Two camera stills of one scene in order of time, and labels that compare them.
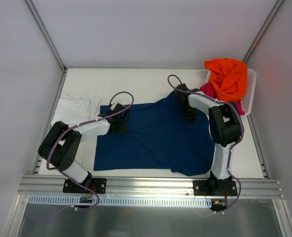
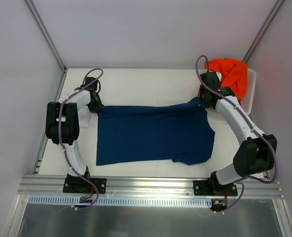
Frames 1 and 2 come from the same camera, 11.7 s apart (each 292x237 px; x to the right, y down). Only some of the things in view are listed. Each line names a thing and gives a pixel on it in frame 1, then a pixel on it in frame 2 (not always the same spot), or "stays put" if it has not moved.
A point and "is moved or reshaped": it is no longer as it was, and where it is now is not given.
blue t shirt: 157,137 is moved or reshaped
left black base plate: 94,185 stays put
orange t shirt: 228,78 stays put
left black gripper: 123,122 → 96,105
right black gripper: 188,112 → 204,100
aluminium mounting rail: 149,187 stays put
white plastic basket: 247,102 stays put
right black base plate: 215,187 stays put
